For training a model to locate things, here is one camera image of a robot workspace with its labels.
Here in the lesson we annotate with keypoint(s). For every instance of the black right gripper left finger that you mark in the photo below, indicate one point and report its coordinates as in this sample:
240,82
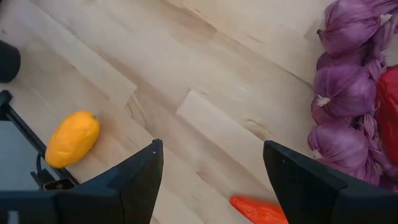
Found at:
124,193

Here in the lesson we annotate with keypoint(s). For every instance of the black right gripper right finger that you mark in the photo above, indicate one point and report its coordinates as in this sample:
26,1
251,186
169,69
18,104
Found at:
311,193

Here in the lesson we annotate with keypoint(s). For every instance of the orange carrot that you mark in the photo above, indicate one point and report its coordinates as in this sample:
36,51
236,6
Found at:
255,211

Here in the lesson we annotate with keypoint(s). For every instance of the yellow-orange wrinkled pepper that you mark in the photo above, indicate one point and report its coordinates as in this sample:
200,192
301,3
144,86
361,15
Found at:
73,140

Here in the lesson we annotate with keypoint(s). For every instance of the pile of purple onions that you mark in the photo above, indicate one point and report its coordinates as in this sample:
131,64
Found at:
345,90

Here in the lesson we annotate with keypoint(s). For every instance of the red chili pepper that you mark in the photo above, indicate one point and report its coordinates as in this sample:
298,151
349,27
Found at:
388,115

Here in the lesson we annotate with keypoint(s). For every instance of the black cylindrical object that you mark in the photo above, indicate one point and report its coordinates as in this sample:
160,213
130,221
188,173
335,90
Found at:
7,62

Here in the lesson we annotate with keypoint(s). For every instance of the black metal table frame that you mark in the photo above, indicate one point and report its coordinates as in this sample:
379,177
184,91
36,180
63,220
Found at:
6,102

